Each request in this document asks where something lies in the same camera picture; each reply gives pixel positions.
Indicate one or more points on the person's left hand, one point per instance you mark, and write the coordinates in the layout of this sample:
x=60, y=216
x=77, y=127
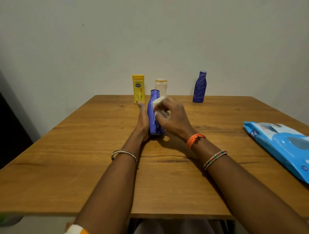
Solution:
x=143, y=123

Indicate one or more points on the person's right hand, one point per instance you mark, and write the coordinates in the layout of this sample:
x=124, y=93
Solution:
x=176, y=120

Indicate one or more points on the blue scribbled bottle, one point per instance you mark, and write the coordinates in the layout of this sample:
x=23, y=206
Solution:
x=200, y=88
x=152, y=120

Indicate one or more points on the white wet wipe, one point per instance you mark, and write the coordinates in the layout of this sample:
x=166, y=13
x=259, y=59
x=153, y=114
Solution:
x=158, y=100

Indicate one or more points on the yellow bottle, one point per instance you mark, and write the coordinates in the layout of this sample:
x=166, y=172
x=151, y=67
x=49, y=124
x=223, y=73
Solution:
x=138, y=90

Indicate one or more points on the white bottle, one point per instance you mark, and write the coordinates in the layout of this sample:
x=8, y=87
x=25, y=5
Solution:
x=161, y=86

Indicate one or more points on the blue wet wipes pack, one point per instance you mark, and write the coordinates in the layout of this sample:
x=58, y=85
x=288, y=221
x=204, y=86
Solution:
x=282, y=144

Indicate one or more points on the person's right forearm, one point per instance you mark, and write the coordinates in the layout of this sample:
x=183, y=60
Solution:
x=253, y=192

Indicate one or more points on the person's left forearm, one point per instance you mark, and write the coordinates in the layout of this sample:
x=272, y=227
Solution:
x=111, y=188

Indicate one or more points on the orange thread wristband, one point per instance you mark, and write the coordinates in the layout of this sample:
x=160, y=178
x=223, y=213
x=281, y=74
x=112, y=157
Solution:
x=195, y=139

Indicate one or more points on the thin beaded bangle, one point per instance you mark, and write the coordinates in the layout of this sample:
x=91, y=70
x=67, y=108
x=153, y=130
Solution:
x=214, y=159
x=125, y=152

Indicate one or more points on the wooden table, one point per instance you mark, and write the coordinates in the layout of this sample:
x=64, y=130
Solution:
x=60, y=149

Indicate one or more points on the black metal table leg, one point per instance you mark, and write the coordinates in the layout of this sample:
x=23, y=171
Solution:
x=134, y=226
x=228, y=227

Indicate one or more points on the grey bin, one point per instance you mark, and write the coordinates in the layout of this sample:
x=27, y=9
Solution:
x=15, y=220

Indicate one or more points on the green item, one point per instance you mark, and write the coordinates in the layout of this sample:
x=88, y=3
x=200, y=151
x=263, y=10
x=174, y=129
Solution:
x=3, y=218

